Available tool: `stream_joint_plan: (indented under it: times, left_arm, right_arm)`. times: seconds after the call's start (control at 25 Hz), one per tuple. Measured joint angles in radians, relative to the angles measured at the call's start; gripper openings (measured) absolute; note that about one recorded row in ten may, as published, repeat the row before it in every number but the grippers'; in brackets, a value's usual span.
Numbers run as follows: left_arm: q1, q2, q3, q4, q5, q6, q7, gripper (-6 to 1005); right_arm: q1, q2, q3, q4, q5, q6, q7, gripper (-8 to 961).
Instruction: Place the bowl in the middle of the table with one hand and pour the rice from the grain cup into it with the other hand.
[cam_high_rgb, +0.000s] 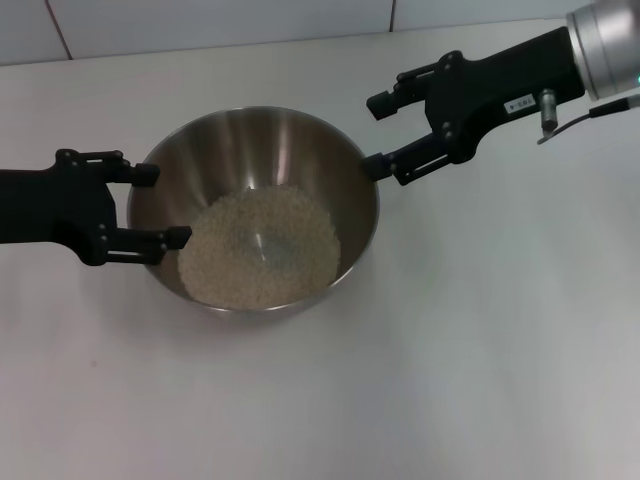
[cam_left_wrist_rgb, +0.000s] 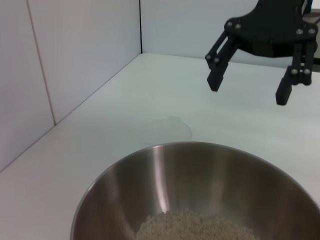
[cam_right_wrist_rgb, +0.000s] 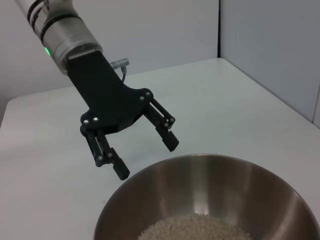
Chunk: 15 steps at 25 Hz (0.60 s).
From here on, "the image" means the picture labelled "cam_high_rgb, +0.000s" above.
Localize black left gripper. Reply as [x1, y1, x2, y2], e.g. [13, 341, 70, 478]
[0, 148, 194, 266]

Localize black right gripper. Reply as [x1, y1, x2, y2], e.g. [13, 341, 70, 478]
[360, 25, 586, 188]

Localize white rice grains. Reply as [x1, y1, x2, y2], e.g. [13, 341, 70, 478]
[177, 184, 344, 307]

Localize stainless steel mixing bowl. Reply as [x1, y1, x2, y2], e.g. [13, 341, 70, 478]
[125, 105, 380, 314]

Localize right wrist connector cable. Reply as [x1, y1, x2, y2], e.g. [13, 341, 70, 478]
[537, 88, 640, 146]

